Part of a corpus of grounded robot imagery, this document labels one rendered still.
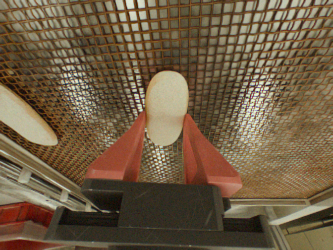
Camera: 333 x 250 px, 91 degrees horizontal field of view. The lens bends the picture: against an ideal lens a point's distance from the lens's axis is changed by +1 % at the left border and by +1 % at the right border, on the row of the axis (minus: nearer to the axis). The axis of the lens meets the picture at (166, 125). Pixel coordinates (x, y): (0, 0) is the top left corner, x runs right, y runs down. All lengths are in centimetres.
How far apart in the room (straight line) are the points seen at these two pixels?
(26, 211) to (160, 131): 60
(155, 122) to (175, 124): 2
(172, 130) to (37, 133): 14
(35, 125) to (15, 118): 2
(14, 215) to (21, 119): 55
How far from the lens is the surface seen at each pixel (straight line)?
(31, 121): 20
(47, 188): 53
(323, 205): 61
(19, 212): 72
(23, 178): 44
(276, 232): 113
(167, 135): 17
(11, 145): 29
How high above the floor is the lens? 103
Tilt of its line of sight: 39 degrees down
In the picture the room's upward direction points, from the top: 169 degrees clockwise
